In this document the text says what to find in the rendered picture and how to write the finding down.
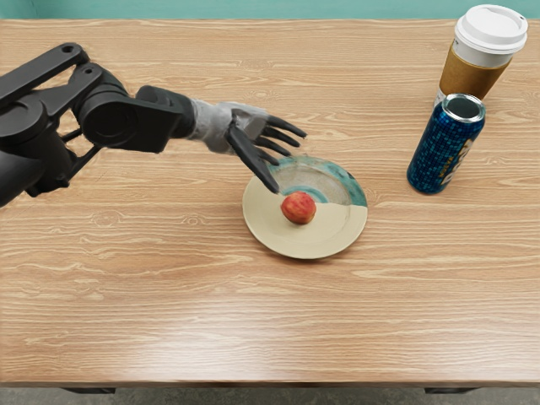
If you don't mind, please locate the red apple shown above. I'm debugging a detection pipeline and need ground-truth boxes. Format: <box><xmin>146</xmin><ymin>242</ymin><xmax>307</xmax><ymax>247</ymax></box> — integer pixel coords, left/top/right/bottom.
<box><xmin>280</xmin><ymin>191</ymin><xmax>317</xmax><ymax>225</ymax></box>

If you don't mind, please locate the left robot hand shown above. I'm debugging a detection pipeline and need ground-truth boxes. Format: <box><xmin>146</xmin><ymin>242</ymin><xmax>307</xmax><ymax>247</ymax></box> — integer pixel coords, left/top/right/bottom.
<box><xmin>188</xmin><ymin>98</ymin><xmax>308</xmax><ymax>195</ymax></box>

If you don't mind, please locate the blue drink can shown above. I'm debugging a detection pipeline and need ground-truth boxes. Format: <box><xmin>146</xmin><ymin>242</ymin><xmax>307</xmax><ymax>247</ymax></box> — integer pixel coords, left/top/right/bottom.
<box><xmin>406</xmin><ymin>93</ymin><xmax>487</xmax><ymax>195</ymax></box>

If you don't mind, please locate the cream and teal plate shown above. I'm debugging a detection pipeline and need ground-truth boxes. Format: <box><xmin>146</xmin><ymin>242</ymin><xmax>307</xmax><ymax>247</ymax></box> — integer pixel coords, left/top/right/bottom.
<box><xmin>241</xmin><ymin>154</ymin><xmax>369</xmax><ymax>260</ymax></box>

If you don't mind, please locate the paper coffee cup white lid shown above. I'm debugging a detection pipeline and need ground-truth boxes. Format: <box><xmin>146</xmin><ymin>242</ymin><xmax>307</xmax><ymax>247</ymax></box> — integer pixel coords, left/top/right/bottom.
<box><xmin>435</xmin><ymin>3</ymin><xmax>529</xmax><ymax>108</ymax></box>

